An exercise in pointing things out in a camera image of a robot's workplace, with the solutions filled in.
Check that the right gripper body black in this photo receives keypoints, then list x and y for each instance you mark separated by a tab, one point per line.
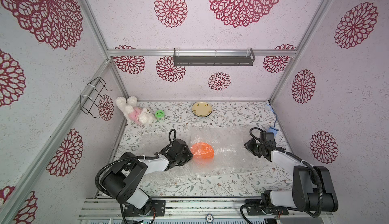
251	146

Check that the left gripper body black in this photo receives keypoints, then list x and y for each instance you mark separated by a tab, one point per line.
184	158

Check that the orange plate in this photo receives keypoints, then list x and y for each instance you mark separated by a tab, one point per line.
220	150

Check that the clear bubble wrap sheet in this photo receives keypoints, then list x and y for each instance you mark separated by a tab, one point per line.
185	173

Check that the yellow plate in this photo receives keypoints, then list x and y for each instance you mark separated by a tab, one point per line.
202	109

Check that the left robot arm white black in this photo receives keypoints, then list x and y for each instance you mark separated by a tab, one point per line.
121	178

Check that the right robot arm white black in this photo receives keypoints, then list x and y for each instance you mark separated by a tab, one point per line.
312	190

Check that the green round toy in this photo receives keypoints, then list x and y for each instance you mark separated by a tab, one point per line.
160	114

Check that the white plush bunny pink dress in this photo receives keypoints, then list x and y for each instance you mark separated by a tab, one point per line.
134	113

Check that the blue toy with cord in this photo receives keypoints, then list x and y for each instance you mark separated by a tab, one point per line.
272	129

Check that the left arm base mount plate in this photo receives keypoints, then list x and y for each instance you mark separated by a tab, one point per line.
153	208

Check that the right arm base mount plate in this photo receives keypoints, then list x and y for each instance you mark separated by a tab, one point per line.
257	207

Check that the aluminium front rail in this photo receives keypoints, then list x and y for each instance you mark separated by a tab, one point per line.
220	210

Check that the black wire wall basket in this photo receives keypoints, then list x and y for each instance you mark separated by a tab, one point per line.
88	100

